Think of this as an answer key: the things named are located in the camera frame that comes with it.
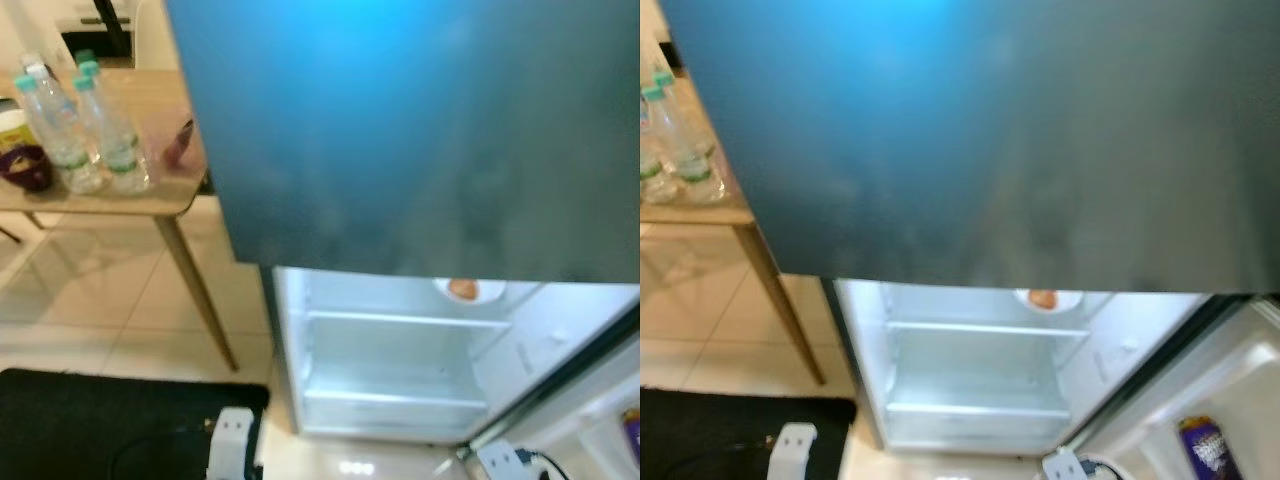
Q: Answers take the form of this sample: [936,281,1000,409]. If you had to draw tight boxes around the glass fridge shelf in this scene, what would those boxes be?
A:
[885,305,1111,341]
[303,296,541,333]

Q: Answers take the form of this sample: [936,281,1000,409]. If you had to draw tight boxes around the dark teal fridge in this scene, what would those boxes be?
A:
[165,0,641,446]
[658,0,1280,456]

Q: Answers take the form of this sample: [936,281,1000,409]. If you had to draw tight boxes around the wooden table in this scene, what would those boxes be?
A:
[640,95,827,387]
[0,68,241,373]

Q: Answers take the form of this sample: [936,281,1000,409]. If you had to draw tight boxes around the white bowl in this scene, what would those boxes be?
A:
[433,278,508,306]
[1013,287,1084,314]

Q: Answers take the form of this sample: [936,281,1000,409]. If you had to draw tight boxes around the black floor mat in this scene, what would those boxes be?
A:
[640,388,859,480]
[0,368,271,480]

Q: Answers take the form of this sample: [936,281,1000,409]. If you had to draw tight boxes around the clear crisper drawer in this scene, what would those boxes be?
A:
[300,385,491,438]
[883,395,1073,448]

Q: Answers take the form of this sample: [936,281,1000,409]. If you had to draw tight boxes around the red purple item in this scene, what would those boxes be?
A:
[163,118,196,169]

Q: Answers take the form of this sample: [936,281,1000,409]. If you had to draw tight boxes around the clear plastic container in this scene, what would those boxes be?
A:
[138,98,208,188]

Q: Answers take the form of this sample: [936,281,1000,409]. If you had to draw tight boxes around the dark purple bowl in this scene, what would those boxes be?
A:
[0,143,54,193]

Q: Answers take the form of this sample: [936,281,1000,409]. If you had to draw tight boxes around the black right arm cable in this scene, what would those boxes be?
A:
[1078,455,1131,480]
[515,450,571,480]

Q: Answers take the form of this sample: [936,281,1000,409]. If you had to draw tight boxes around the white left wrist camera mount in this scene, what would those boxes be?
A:
[206,406,256,480]
[768,422,819,480]

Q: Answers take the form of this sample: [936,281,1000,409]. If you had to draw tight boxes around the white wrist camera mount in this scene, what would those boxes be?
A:
[768,422,819,480]
[1042,446,1093,480]
[476,440,533,480]
[206,406,256,480]

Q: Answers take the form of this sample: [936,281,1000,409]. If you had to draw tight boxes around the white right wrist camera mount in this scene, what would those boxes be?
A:
[1042,446,1093,480]
[476,440,533,480]

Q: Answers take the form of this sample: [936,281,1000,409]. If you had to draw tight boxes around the black chair frame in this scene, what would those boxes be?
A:
[60,0,136,67]

